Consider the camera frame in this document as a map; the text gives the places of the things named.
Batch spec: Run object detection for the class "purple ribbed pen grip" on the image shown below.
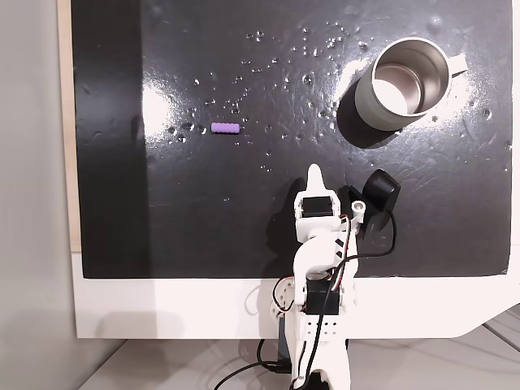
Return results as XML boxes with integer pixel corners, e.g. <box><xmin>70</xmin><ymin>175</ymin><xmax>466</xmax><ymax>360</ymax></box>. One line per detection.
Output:
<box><xmin>210</xmin><ymin>121</ymin><xmax>242</xmax><ymax>135</ymax></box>

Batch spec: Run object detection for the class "black table mat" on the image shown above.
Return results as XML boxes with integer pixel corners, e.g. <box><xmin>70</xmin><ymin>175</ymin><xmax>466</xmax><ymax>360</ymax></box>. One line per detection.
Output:
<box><xmin>71</xmin><ymin>0</ymin><xmax>514</xmax><ymax>280</ymax></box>

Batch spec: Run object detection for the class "light wooden board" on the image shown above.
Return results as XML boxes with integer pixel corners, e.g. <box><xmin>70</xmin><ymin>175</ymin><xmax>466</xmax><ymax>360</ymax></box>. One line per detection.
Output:
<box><xmin>56</xmin><ymin>0</ymin><xmax>84</xmax><ymax>254</ymax></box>

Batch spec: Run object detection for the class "black oval camera box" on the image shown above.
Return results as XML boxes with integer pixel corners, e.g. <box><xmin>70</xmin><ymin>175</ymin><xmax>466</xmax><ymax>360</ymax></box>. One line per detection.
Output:
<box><xmin>340</xmin><ymin>169</ymin><xmax>402</xmax><ymax>241</ymax></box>

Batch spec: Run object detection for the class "pale green steel mug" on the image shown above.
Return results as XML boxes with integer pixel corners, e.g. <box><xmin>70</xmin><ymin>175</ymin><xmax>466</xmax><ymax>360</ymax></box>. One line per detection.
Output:
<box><xmin>353</xmin><ymin>37</ymin><xmax>470</xmax><ymax>132</ymax></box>

